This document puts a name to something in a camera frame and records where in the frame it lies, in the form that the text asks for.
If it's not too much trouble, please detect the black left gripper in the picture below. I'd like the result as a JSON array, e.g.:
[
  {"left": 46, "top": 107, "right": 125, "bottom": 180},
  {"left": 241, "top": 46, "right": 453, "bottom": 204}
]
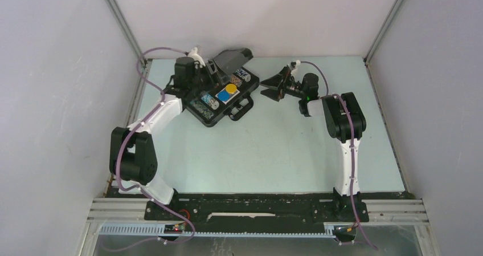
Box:
[{"left": 187, "top": 59, "right": 230, "bottom": 93}]

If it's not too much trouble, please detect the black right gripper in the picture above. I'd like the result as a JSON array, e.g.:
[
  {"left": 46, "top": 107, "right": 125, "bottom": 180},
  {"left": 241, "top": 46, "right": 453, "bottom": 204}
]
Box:
[{"left": 260, "top": 66, "right": 306, "bottom": 101}]

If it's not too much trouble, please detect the blue round button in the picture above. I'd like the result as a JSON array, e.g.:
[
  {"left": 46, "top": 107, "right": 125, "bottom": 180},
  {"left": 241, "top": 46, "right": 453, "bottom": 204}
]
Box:
[{"left": 217, "top": 90, "right": 231, "bottom": 102}]

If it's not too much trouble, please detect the black poker set case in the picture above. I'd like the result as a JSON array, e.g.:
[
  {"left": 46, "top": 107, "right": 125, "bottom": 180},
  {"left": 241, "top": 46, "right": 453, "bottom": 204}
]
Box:
[{"left": 173, "top": 48, "right": 260, "bottom": 127}]

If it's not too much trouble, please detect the blue playing card deck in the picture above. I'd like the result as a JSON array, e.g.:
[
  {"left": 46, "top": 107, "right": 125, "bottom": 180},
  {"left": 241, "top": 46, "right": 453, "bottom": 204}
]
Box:
[{"left": 215, "top": 83, "right": 240, "bottom": 104}]

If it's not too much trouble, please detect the yellow round button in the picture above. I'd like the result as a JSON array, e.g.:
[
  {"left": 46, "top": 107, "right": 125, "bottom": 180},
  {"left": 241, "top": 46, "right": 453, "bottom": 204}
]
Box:
[{"left": 225, "top": 83, "right": 238, "bottom": 94}]

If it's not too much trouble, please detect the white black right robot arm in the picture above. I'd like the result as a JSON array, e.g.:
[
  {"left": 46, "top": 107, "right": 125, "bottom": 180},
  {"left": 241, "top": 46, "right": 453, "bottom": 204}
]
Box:
[{"left": 260, "top": 63, "right": 367, "bottom": 221}]

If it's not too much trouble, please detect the light blue grey chip row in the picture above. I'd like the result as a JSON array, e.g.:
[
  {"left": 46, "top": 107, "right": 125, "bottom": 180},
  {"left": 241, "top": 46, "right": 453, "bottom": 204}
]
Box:
[{"left": 200, "top": 93, "right": 220, "bottom": 110}]

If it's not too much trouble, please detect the purple orange chip row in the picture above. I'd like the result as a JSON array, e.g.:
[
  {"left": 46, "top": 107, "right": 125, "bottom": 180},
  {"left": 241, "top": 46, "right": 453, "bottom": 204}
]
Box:
[{"left": 230, "top": 75, "right": 243, "bottom": 88}]

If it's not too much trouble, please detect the green blue chip row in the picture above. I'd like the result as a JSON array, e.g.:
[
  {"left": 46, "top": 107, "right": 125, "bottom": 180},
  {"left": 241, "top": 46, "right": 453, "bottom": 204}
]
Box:
[{"left": 234, "top": 68, "right": 251, "bottom": 82}]

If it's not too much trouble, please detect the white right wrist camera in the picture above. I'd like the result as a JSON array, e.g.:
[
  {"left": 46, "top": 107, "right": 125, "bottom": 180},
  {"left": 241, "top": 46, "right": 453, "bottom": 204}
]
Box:
[{"left": 288, "top": 60, "right": 301, "bottom": 76}]

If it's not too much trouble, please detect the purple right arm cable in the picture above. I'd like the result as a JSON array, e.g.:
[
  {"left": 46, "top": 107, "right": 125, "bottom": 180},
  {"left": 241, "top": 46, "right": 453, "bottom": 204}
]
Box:
[{"left": 300, "top": 60, "right": 379, "bottom": 252}]

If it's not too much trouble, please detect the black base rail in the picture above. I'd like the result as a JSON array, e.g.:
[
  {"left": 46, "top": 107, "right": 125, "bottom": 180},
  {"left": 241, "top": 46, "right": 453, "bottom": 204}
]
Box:
[{"left": 144, "top": 193, "right": 369, "bottom": 234}]

